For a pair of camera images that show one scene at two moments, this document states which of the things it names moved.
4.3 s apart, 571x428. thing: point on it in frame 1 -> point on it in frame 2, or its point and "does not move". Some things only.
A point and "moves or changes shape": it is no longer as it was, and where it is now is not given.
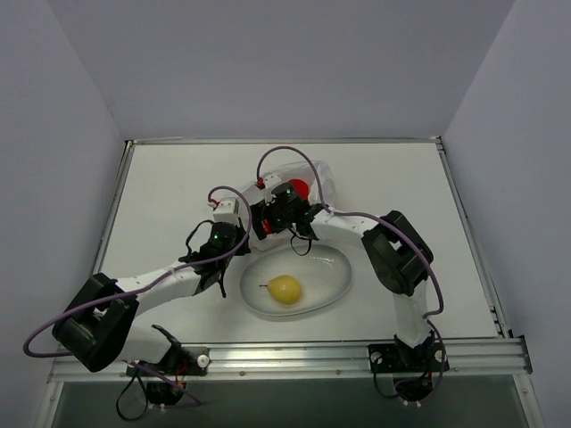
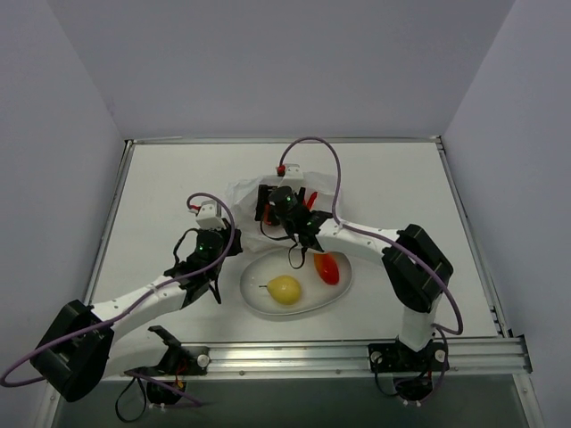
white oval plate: (324, 274) does not move
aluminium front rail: (484, 358) does not move
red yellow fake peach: (266, 226) -> (326, 267)
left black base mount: (173, 360) does not move
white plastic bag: (319, 186) moves or changes shape
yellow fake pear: (284, 289) does not move
